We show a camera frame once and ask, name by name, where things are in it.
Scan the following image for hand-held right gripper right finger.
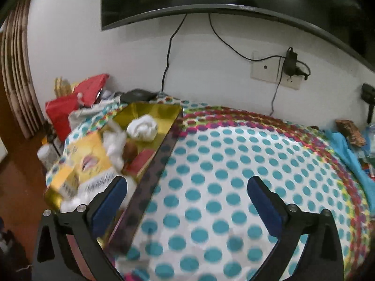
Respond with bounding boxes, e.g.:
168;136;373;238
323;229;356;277
247;176;345;281

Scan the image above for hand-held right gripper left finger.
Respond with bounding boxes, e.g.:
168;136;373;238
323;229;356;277
31;176;128;281

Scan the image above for brown toy figurine gold horn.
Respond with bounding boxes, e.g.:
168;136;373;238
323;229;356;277
123;142;139;164

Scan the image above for white cloth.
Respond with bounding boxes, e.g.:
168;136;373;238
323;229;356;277
127;115;159;142

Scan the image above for gold gift box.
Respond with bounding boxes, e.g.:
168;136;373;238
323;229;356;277
44;102;185;255

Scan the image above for polka dot tablecloth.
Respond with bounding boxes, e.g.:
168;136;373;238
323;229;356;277
44;92;375;281

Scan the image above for blue cloth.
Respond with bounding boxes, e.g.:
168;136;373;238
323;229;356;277
324;129;375;188

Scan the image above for red paper bag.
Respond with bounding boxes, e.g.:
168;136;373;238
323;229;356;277
45;94;79;142
73;74;109;106

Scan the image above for black set-top box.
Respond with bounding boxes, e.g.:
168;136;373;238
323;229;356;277
120;89;158;104

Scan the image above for brown patterned snack packet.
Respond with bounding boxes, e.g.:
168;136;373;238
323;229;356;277
335;119;367;147

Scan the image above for clear bag blue print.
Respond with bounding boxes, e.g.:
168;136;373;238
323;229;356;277
362;123;375;164

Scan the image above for bundle of yellow sticks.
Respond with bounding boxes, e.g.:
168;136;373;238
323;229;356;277
54;78;72;97

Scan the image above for black power adapter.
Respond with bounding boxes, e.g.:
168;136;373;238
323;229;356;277
285;47;298;75

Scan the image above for black adapter cable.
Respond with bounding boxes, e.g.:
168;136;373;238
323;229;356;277
270;78;282;116

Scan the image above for white wall socket round port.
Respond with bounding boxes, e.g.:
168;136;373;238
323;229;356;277
250;51;283;82

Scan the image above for black plug with cable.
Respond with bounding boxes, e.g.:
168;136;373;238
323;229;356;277
296;61;311;81

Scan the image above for black wall bracket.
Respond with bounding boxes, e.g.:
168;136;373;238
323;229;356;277
361;83;375;123

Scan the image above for wooden door frame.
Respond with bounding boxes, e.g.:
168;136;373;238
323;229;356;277
0;0;44;139

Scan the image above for black television cable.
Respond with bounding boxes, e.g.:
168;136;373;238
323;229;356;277
161;13;188;92

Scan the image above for black looped cable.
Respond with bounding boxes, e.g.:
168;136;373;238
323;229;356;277
209;13;289;62

